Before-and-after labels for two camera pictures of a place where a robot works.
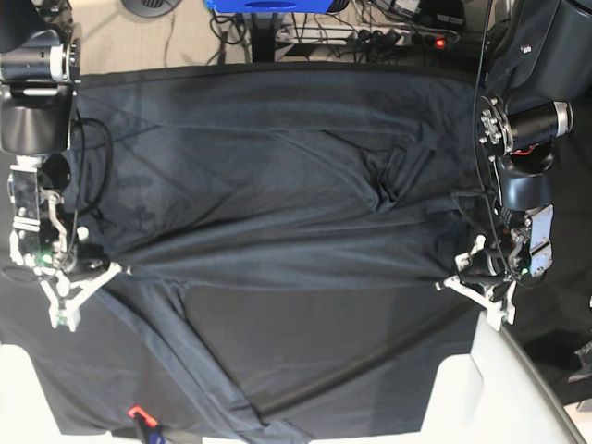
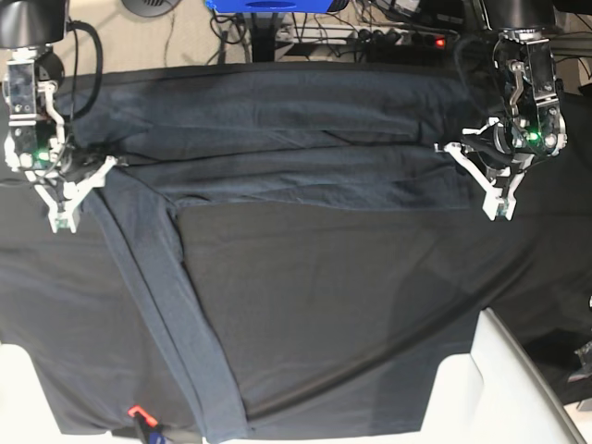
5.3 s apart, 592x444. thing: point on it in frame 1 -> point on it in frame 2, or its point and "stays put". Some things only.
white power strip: [312, 35] stays put
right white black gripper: [481, 277] -> [495, 165]
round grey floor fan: [150, 8] stays put
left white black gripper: [70, 266] -> [62, 196]
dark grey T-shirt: [289, 233] stays put
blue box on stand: [269, 6] stays put
